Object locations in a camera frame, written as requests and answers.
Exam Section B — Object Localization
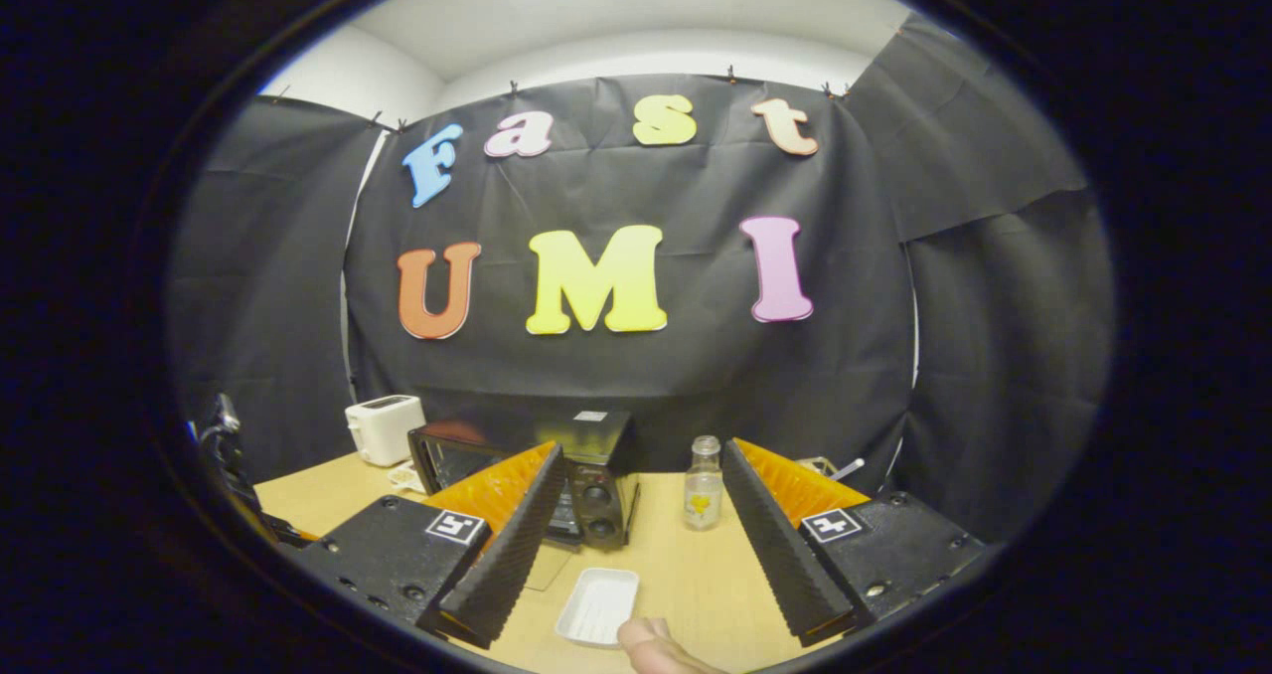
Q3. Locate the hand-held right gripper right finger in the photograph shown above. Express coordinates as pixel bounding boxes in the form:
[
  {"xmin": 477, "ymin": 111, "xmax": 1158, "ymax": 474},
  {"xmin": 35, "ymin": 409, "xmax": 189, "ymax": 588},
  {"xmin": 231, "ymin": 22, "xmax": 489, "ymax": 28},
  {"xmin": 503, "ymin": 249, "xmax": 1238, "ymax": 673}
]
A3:
[{"xmin": 721, "ymin": 437, "xmax": 995, "ymax": 647}]

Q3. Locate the black electric oven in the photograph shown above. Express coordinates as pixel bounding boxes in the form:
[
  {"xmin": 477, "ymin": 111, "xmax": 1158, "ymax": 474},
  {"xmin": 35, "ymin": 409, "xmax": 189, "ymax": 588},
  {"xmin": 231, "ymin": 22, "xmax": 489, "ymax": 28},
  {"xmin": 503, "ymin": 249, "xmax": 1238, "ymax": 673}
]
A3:
[{"xmin": 407, "ymin": 411, "xmax": 642, "ymax": 592}]

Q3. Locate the white rectangular tray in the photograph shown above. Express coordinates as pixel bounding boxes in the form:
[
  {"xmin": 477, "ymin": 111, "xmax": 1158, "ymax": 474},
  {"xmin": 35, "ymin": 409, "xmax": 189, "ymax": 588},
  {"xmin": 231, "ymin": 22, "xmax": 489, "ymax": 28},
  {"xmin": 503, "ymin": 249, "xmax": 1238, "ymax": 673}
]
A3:
[{"xmin": 555, "ymin": 568, "xmax": 640, "ymax": 649}]

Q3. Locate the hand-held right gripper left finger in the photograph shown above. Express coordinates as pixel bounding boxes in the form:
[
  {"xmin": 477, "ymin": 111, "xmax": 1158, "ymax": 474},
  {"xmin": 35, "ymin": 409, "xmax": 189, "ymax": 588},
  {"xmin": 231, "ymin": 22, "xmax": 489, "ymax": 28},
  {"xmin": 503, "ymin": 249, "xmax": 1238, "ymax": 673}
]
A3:
[{"xmin": 293, "ymin": 442, "xmax": 565, "ymax": 650}]

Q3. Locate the row of small cloth clips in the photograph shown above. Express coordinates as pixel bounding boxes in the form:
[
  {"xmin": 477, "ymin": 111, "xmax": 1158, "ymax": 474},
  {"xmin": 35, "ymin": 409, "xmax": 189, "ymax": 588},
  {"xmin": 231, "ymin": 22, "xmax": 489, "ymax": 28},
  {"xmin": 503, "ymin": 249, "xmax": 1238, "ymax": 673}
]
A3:
[{"xmin": 273, "ymin": 23, "xmax": 907, "ymax": 133}]

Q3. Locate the glass bottle with yellow label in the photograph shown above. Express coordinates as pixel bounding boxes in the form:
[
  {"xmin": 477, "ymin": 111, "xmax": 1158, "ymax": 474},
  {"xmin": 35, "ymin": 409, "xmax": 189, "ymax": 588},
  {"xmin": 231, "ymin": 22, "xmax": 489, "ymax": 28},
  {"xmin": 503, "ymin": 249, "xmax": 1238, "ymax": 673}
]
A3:
[{"xmin": 684, "ymin": 435, "xmax": 723, "ymax": 531}]

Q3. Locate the black backdrop cloth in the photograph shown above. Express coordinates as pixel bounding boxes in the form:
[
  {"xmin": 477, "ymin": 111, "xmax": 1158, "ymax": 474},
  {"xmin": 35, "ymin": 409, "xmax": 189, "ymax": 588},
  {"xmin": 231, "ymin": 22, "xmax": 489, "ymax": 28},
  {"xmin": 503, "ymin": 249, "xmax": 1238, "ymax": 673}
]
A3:
[{"xmin": 164, "ymin": 13, "xmax": 1116, "ymax": 546}]

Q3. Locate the white toaster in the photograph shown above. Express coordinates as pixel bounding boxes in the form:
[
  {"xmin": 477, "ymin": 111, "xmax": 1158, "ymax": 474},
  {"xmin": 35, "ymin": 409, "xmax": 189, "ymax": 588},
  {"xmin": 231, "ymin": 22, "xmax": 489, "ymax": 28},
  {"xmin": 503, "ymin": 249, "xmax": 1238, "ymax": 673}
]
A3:
[{"xmin": 345, "ymin": 395, "xmax": 426, "ymax": 467}]

